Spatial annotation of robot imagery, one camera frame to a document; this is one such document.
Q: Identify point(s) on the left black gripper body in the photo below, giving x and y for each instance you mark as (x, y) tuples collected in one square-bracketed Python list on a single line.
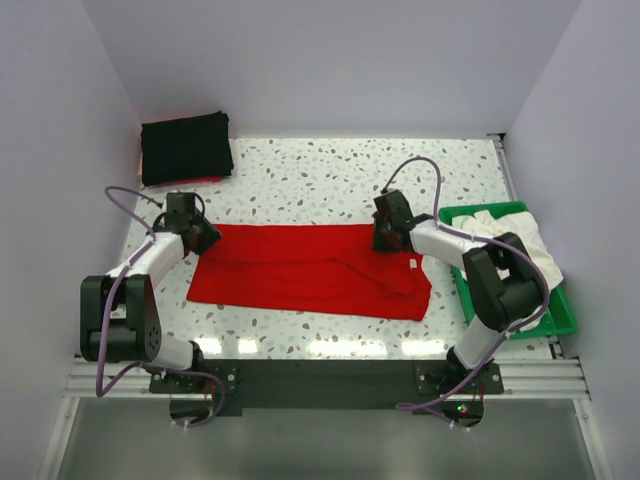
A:
[(196, 219)]

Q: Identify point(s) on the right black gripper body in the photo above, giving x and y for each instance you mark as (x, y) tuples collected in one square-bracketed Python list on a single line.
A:
[(377, 218)]

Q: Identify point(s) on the red t-shirt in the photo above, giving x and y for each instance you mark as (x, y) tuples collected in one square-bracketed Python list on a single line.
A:
[(331, 269)]

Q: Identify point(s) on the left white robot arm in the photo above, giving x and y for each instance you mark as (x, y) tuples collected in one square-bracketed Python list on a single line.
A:
[(119, 316)]

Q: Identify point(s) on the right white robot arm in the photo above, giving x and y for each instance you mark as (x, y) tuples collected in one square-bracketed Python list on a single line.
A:
[(505, 286)]

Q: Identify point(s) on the folded black t-shirt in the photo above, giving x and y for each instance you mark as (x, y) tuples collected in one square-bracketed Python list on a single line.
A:
[(186, 149)]

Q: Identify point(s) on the white t-shirt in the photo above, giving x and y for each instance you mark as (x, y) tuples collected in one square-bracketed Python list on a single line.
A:
[(520, 235)]

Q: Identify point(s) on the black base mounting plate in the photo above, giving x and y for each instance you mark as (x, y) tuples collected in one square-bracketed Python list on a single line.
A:
[(230, 387)]

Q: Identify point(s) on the green plastic bin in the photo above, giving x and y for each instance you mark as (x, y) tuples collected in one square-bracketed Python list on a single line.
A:
[(560, 310)]

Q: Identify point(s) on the aluminium frame rail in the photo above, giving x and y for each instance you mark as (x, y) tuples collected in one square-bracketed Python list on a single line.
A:
[(521, 379)]

